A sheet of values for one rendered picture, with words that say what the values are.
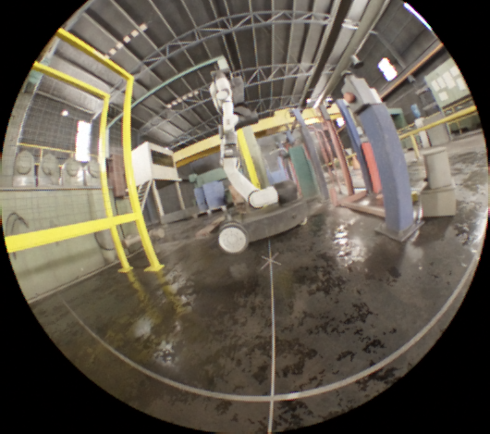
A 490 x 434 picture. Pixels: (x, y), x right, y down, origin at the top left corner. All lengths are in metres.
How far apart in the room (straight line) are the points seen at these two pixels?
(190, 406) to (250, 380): 0.14
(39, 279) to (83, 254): 0.62
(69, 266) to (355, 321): 1.94
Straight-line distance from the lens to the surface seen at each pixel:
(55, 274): 1.82
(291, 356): 0.39
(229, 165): 1.10
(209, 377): 0.42
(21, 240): 0.93
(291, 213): 1.03
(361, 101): 0.69
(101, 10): 11.22
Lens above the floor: 0.35
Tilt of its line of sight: 2 degrees up
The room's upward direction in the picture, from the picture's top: 17 degrees counter-clockwise
